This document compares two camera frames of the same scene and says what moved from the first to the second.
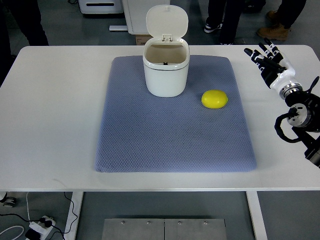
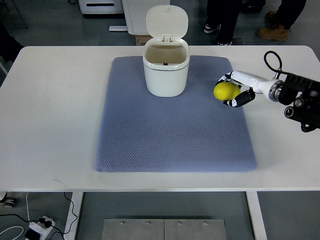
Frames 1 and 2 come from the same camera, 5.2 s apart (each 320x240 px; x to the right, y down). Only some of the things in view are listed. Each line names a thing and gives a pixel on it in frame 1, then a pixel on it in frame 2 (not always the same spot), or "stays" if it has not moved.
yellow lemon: (214, 99) → (226, 91)
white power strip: (40, 227) stays
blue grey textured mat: (144, 133) stays
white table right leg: (256, 215) stays
